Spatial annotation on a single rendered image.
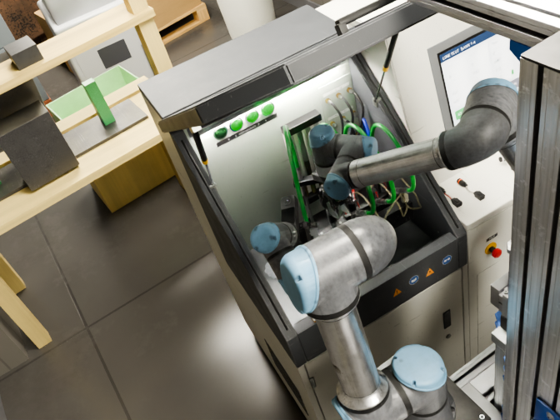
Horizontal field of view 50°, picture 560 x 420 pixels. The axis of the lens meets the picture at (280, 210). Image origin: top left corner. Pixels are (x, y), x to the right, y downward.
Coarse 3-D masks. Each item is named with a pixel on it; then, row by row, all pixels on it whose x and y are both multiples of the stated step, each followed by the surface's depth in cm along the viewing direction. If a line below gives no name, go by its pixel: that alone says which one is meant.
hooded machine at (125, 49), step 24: (48, 0) 397; (72, 0) 402; (96, 0) 407; (120, 0) 411; (48, 24) 436; (72, 24) 401; (96, 48) 417; (120, 48) 425; (96, 72) 426; (144, 72) 443
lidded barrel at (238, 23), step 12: (228, 0) 512; (240, 0) 510; (252, 0) 512; (264, 0) 520; (228, 12) 523; (240, 12) 519; (252, 12) 520; (264, 12) 526; (228, 24) 536; (240, 24) 528; (252, 24) 527
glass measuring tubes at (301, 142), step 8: (312, 112) 207; (296, 120) 206; (304, 120) 205; (312, 120) 206; (320, 120) 208; (288, 128) 204; (296, 128) 205; (304, 128) 206; (296, 136) 210; (304, 136) 212; (296, 144) 212; (304, 144) 211; (296, 152) 211; (304, 152) 213; (304, 160) 216; (312, 160) 220; (304, 168) 220; (312, 168) 222; (312, 184) 224; (320, 184) 226; (312, 192) 227; (304, 200) 226; (312, 200) 227
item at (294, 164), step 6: (288, 132) 194; (288, 138) 178; (288, 144) 176; (288, 150) 175; (294, 150) 203; (288, 156) 174; (294, 156) 204; (294, 162) 207; (294, 168) 173; (300, 168) 209; (294, 174) 172; (294, 180) 172; (300, 192) 172; (300, 198) 172; (300, 204) 172; (306, 216) 174
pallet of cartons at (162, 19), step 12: (156, 0) 550; (168, 0) 559; (180, 0) 567; (192, 0) 576; (36, 12) 572; (156, 12) 555; (168, 12) 564; (180, 12) 572; (192, 12) 590; (204, 12) 587; (156, 24) 560; (168, 24) 568; (192, 24) 587; (48, 36) 582; (168, 36) 580; (72, 72) 575
